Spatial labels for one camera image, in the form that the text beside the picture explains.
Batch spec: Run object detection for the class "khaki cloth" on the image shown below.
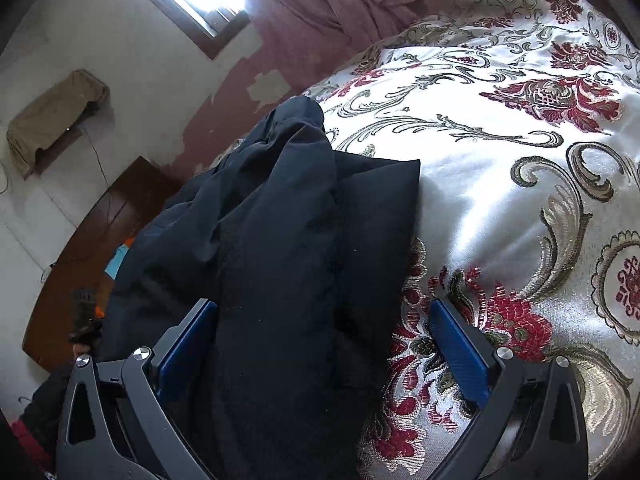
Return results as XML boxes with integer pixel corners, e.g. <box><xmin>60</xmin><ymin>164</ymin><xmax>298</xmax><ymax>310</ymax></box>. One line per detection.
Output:
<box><xmin>6</xmin><ymin>69</ymin><xmax>111</xmax><ymax>179</ymax></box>

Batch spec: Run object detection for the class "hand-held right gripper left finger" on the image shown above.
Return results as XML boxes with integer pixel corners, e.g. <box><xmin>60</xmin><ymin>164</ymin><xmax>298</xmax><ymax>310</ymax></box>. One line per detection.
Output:
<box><xmin>55</xmin><ymin>298</ymin><xmax>218</xmax><ymax>480</ymax></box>

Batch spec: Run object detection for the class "floral bedspread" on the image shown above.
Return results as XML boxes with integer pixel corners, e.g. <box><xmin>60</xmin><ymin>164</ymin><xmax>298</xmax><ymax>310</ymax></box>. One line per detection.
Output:
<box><xmin>210</xmin><ymin>0</ymin><xmax>640</xmax><ymax>480</ymax></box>

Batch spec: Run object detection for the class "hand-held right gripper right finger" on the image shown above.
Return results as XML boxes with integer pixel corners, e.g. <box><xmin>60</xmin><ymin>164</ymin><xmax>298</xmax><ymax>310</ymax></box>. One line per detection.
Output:
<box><xmin>429</xmin><ymin>298</ymin><xmax>588</xmax><ymax>480</ymax></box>

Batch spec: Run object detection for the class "wooden wall shelf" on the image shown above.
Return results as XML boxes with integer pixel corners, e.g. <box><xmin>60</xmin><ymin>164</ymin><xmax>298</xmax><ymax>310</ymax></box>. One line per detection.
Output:
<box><xmin>35</xmin><ymin>102</ymin><xmax>98</xmax><ymax>171</ymax></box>

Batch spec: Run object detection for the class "black padded jacket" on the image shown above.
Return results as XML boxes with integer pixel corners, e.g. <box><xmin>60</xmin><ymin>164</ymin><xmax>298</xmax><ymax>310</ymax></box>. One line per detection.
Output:
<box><xmin>97</xmin><ymin>95</ymin><xmax>422</xmax><ymax>480</ymax></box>

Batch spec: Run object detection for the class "red cloth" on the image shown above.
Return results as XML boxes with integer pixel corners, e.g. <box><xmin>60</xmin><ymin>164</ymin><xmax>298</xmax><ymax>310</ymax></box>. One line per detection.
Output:
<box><xmin>9</xmin><ymin>419</ymin><xmax>52</xmax><ymax>462</ymax></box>

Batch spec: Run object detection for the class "orange brown cyan striped pillow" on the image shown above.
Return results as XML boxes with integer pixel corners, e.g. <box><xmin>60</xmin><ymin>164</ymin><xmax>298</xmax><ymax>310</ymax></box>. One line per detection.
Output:
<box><xmin>95</xmin><ymin>237</ymin><xmax>136</xmax><ymax>321</ymax></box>

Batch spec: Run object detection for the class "wooden headboard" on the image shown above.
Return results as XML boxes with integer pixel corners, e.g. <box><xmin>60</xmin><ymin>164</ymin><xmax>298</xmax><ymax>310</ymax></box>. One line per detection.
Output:
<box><xmin>22</xmin><ymin>156</ymin><xmax>183</xmax><ymax>373</ymax></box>

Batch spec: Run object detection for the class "thin black cable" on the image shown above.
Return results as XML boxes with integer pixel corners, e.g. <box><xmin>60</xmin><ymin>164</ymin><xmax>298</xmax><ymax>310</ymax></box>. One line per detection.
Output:
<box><xmin>80</xmin><ymin>125</ymin><xmax>115</xmax><ymax>261</ymax></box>

